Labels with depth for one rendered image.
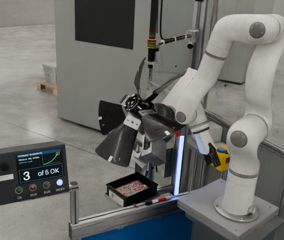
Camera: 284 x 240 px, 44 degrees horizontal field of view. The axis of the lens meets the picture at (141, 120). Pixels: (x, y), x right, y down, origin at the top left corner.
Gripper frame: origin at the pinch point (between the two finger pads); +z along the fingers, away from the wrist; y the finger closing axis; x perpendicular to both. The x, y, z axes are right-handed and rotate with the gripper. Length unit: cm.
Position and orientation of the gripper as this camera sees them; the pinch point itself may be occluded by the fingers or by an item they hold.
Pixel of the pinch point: (213, 163)
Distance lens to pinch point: 157.0
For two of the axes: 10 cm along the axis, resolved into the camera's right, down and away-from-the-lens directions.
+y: 1.5, -0.1, -9.9
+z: 3.6, 9.3, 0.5
